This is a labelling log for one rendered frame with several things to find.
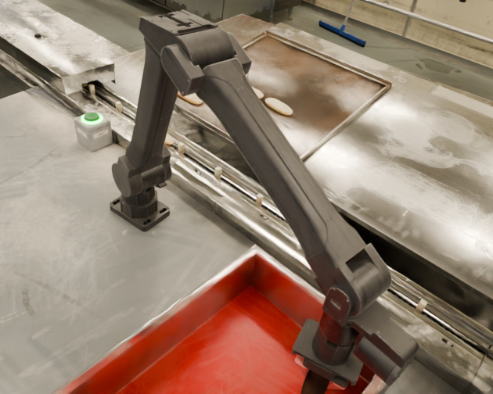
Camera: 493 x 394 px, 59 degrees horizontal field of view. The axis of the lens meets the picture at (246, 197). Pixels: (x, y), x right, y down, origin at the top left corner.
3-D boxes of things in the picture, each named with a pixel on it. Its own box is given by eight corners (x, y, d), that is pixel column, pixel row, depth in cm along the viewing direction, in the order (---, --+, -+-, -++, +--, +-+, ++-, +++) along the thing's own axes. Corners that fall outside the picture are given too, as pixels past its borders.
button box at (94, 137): (77, 151, 124) (70, 116, 117) (101, 141, 129) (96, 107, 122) (94, 164, 120) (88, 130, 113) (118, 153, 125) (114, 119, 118)
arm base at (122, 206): (108, 208, 103) (144, 233, 98) (104, 181, 98) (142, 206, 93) (135, 191, 109) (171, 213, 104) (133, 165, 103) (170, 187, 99)
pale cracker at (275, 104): (261, 102, 129) (261, 99, 128) (271, 97, 130) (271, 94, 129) (286, 117, 124) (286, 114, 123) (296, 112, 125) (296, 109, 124)
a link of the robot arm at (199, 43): (192, -17, 66) (132, -9, 60) (246, 43, 62) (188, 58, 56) (149, 161, 101) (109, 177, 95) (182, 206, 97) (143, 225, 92)
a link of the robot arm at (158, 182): (145, 178, 102) (124, 187, 99) (142, 141, 96) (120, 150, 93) (167, 199, 97) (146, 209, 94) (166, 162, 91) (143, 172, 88)
